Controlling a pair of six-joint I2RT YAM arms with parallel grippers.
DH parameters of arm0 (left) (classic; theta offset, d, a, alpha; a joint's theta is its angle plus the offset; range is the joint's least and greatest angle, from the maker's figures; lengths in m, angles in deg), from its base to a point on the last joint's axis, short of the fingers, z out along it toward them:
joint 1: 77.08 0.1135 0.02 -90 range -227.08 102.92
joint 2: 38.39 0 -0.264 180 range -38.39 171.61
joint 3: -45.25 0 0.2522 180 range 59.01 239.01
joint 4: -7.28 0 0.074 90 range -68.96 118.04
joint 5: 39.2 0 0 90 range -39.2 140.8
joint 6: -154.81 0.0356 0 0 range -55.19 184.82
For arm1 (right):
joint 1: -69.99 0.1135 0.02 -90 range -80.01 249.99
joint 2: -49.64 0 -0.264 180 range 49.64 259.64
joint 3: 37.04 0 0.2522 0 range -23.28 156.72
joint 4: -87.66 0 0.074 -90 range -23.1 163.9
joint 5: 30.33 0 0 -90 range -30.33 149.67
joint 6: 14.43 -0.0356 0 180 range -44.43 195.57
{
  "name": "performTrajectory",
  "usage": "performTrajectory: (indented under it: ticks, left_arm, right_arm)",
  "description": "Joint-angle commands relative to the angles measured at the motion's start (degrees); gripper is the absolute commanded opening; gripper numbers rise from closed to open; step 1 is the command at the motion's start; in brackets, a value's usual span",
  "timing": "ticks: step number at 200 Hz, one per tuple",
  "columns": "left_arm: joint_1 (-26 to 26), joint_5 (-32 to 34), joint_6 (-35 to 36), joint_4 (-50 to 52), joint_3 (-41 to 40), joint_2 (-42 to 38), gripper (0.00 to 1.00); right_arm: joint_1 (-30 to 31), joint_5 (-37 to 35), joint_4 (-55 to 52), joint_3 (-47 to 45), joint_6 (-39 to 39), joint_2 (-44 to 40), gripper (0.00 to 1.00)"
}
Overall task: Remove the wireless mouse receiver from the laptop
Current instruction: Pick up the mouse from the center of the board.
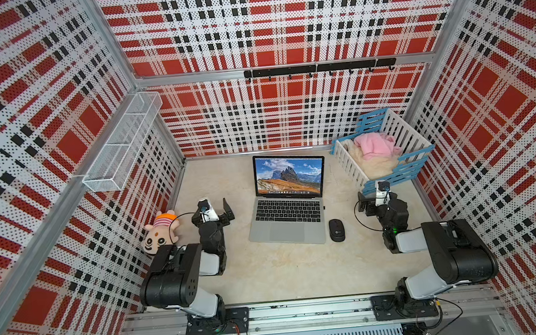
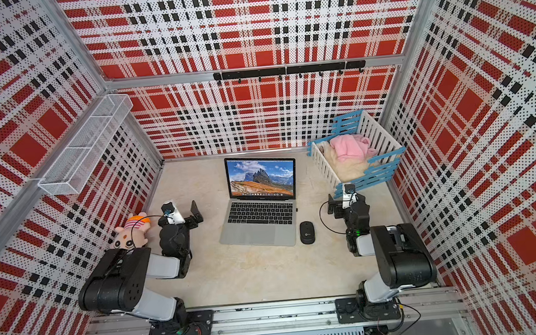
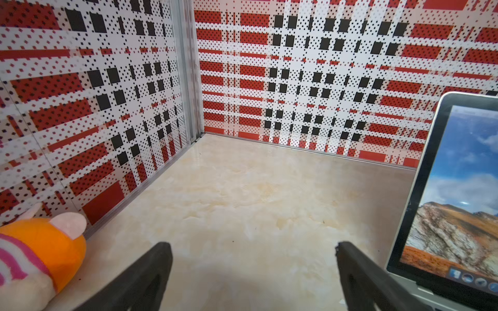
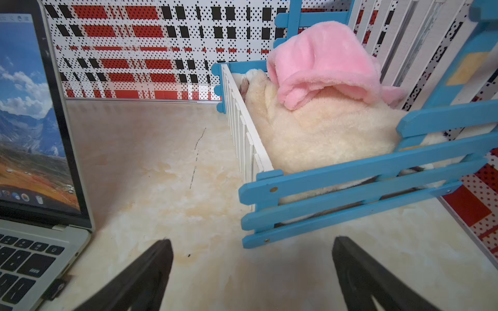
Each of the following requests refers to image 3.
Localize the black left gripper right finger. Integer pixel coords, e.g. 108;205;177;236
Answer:
335;242;428;310

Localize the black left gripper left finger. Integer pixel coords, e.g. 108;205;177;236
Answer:
76;242;173;311

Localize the silver open laptop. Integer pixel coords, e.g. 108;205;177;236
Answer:
386;91;497;310

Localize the orange plush doll toy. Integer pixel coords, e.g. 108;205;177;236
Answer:
1;203;87;310

